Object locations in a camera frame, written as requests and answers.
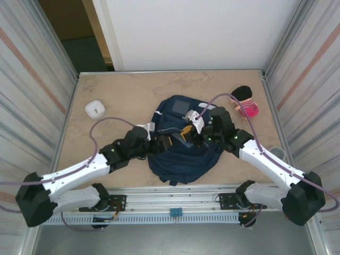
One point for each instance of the navy blue backpack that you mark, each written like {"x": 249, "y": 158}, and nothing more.
{"x": 186, "y": 164}

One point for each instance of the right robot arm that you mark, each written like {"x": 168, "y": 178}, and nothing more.
{"x": 268, "y": 164}

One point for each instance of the plush doll pink dress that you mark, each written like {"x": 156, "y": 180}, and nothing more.
{"x": 252, "y": 109}

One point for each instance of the white square alarm clock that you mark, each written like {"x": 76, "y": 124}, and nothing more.
{"x": 94, "y": 109}

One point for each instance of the gray cup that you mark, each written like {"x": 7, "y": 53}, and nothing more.
{"x": 278, "y": 151}

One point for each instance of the blue terminal clip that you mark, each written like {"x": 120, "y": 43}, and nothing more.
{"x": 176, "y": 212}

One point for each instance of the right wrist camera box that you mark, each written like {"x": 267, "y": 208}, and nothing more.
{"x": 195, "y": 122}

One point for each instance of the aluminium front rail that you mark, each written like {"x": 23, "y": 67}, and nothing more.
{"x": 172, "y": 197}

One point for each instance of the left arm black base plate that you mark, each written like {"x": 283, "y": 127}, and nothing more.
{"x": 118, "y": 202}

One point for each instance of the aluminium back rail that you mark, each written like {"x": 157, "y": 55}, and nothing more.
{"x": 170, "y": 72}

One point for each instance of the aluminium table side rail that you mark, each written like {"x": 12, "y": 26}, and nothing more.
{"x": 268, "y": 90}
{"x": 73, "y": 90}

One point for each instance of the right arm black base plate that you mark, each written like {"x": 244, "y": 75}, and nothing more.
{"x": 225, "y": 199}

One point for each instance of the white door frame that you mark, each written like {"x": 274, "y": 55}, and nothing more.
{"x": 106, "y": 26}

